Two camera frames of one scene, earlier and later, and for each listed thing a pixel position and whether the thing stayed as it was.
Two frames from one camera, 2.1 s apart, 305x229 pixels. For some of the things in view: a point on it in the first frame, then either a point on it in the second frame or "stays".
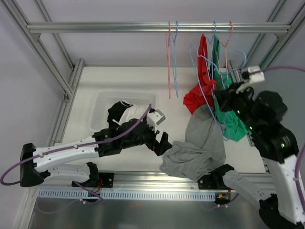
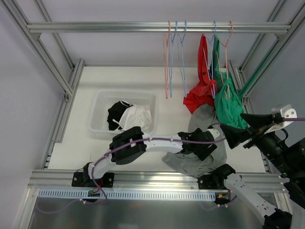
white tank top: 132,112 stays
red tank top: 204,94 stays
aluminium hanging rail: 165,26 stays
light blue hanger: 196,53 -> 180,43
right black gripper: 228,96 -> 255,134
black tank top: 115,112 stays
